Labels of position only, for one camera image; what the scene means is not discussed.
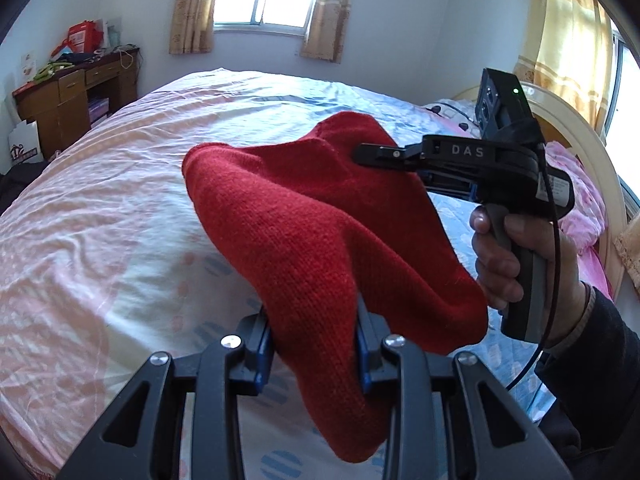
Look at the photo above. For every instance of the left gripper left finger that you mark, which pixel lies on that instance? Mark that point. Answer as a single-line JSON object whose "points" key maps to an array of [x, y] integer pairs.
{"points": [[138, 436]]}

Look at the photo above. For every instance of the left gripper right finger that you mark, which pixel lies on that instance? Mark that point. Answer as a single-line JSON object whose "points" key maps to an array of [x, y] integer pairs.
{"points": [[450, 416]]}

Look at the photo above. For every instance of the red knit sweater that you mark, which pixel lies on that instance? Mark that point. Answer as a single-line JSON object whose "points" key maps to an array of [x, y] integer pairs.
{"points": [[316, 235]]}

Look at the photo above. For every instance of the person's right hand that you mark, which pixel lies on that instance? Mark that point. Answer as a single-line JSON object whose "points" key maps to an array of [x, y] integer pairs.
{"points": [[529, 273]]}

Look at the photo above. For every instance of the cream wooden headboard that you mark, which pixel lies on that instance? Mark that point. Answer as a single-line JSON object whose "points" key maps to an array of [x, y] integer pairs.
{"points": [[559, 122]]}

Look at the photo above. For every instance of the pink pillow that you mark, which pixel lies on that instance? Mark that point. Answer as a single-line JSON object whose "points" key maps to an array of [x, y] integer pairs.
{"points": [[575, 194]]}

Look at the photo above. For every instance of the yellow side curtain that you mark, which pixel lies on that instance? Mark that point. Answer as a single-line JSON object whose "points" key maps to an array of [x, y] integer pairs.
{"points": [[568, 50]]}

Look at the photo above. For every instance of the dark jacket sleeve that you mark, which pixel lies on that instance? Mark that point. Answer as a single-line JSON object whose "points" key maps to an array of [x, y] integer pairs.
{"points": [[594, 375]]}

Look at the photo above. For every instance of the right beige window curtain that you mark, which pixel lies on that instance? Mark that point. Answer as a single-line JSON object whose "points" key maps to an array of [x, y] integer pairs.
{"points": [[325, 32]]}

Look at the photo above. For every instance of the beige window curtain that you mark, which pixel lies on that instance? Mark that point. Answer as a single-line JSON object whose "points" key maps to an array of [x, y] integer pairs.
{"points": [[192, 27], [325, 32]]}

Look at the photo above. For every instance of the white paper bag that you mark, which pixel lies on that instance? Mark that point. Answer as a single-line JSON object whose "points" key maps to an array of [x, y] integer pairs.
{"points": [[24, 145]]}

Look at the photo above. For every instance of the left beige window curtain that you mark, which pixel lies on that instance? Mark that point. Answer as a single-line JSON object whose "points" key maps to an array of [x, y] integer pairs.
{"points": [[192, 27]]}

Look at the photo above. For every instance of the brown wooden desk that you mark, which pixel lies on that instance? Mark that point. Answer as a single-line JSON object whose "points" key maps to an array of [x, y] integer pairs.
{"points": [[60, 105]]}

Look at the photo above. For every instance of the red bag on desk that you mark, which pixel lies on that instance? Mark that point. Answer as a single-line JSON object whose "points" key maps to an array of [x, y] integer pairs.
{"points": [[84, 37]]}

